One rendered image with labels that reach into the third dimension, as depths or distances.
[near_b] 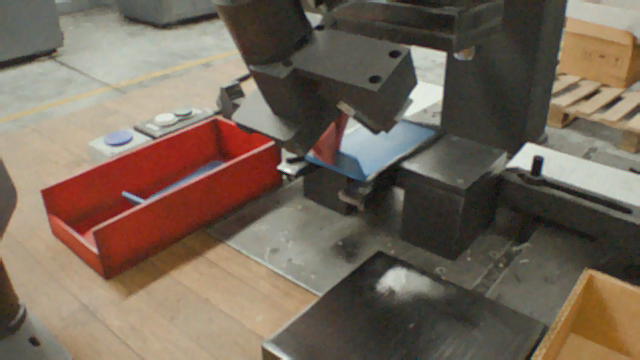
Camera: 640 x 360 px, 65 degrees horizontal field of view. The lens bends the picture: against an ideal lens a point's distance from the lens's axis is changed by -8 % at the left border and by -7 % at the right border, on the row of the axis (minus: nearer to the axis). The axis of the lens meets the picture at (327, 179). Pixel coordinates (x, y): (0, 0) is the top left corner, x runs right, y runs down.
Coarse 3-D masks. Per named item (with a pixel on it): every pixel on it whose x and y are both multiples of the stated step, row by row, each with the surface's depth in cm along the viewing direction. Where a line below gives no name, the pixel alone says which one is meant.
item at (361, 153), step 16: (400, 128) 59; (416, 128) 59; (352, 144) 55; (368, 144) 56; (384, 144) 56; (400, 144) 56; (336, 160) 50; (352, 160) 48; (368, 160) 52; (384, 160) 52; (352, 176) 50
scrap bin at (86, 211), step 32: (192, 128) 67; (224, 128) 69; (128, 160) 61; (160, 160) 65; (192, 160) 69; (224, 160) 71; (256, 160) 61; (64, 192) 56; (96, 192) 59; (128, 192) 62; (192, 192) 55; (224, 192) 59; (256, 192) 63; (64, 224) 53; (96, 224) 58; (128, 224) 50; (160, 224) 53; (192, 224) 57; (96, 256) 49; (128, 256) 51
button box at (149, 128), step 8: (240, 80) 100; (168, 112) 80; (200, 112) 79; (208, 112) 79; (216, 112) 83; (144, 120) 77; (152, 120) 77; (176, 120) 76; (184, 120) 77; (192, 120) 77; (200, 120) 77; (136, 128) 75; (144, 128) 74; (152, 128) 74; (160, 128) 74; (168, 128) 74; (176, 128) 74; (152, 136) 73; (160, 136) 72
